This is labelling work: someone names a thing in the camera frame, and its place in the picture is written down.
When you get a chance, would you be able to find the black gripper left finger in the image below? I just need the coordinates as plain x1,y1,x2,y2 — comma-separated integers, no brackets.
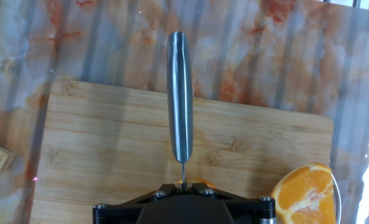
93,183,182,224

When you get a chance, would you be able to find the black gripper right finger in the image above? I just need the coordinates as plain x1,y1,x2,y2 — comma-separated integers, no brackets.
190,182,277,224

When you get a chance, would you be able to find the cut orange piece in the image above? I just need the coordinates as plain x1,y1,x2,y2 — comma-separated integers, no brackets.
270,162,337,224
174,177,218,190

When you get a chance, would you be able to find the steel cleaver knife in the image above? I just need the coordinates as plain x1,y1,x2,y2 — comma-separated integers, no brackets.
166,30,195,192

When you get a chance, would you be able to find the bamboo cutting board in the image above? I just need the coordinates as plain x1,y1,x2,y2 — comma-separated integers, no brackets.
28,79,343,224

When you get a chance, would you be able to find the marble pattern plastic mat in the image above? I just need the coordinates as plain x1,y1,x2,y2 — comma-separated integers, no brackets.
0,0,369,224

